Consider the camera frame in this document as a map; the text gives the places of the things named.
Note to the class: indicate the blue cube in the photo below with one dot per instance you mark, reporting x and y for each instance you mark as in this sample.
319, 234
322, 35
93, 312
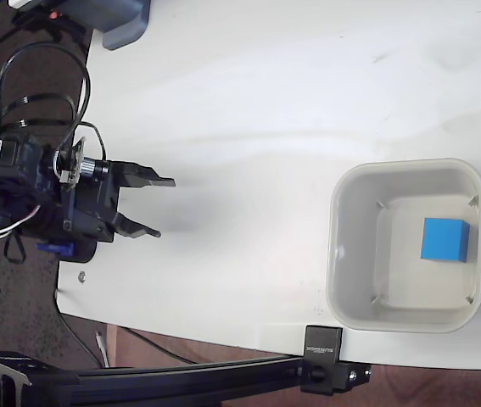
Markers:
441, 239

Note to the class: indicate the black table clamp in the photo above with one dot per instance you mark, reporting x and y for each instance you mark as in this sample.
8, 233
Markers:
321, 352

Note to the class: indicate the gripper camera circuit board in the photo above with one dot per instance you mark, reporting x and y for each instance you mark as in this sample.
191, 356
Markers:
91, 167

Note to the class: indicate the small metal nut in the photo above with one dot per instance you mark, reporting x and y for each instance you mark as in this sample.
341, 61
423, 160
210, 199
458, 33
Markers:
82, 276

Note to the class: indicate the black stand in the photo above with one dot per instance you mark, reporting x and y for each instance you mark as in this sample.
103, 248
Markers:
36, 19

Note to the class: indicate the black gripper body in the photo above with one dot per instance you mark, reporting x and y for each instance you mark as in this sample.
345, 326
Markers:
91, 207

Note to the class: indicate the white square plastic bin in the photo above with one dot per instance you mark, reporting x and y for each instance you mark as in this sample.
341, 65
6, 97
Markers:
354, 254

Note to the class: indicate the black aluminium rail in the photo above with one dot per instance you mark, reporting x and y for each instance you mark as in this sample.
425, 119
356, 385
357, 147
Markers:
159, 379

